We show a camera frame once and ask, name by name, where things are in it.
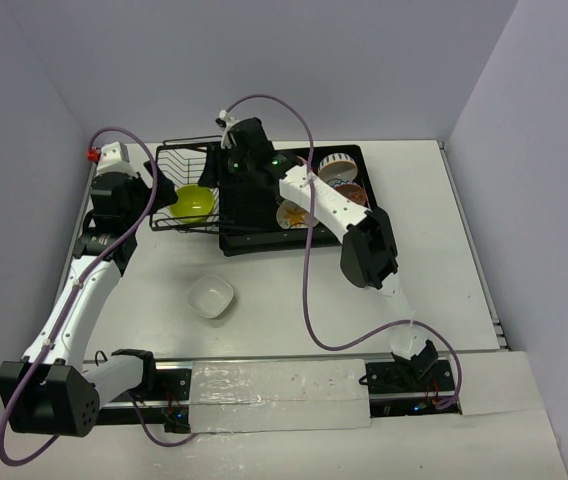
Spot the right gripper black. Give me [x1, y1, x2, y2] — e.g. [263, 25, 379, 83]
[198, 142, 256, 189]

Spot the green bowl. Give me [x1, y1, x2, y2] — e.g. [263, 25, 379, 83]
[168, 184, 215, 224]

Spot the leaf pattern white bowl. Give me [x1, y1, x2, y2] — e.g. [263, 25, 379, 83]
[275, 200, 317, 230]

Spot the white bowl pink rim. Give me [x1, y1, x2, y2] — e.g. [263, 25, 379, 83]
[317, 153, 358, 182]

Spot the orange blue geometric bowl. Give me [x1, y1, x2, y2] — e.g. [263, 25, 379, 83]
[334, 182, 368, 206]

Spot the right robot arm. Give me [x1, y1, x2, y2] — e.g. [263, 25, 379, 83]
[198, 110, 399, 290]

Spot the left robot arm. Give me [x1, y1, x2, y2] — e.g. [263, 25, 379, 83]
[0, 161, 178, 437]

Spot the black dish rack tray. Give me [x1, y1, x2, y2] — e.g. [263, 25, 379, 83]
[218, 144, 377, 257]

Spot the white square bowl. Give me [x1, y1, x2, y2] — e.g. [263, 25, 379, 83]
[187, 274, 234, 319]

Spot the white taped sheet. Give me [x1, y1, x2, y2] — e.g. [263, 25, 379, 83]
[189, 359, 371, 433]

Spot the black wire plate rack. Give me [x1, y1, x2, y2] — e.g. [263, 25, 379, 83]
[149, 136, 233, 235]

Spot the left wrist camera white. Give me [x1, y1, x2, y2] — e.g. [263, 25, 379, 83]
[86, 142, 136, 177]

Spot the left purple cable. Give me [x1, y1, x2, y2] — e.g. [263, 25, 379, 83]
[0, 127, 200, 467]

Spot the purple cable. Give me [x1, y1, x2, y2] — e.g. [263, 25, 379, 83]
[0, 127, 200, 467]
[218, 93, 463, 412]

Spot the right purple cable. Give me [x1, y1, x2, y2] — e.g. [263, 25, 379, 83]
[218, 93, 463, 412]

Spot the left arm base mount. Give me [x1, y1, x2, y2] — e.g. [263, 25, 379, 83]
[97, 363, 192, 434]

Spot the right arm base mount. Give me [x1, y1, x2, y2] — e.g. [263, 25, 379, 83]
[358, 359, 460, 418]

